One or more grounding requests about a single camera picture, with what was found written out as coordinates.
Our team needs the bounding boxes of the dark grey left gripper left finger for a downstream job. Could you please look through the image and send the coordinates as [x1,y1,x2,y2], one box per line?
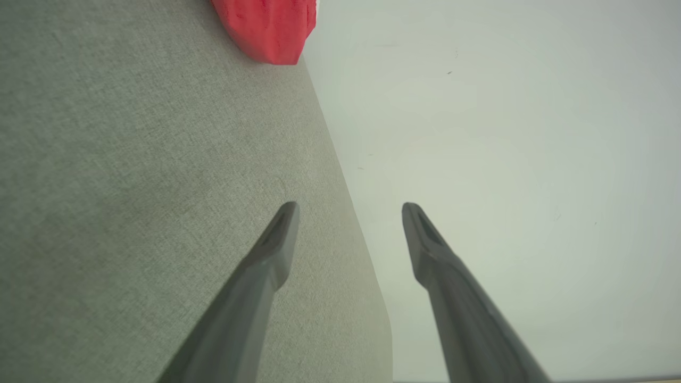
[156,201,300,383]

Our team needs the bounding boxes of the red shirt striped white collar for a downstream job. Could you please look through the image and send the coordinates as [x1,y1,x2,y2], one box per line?
[210,0,318,65]

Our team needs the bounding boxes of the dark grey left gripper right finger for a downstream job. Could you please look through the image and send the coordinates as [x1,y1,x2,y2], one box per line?
[402,202,551,383]

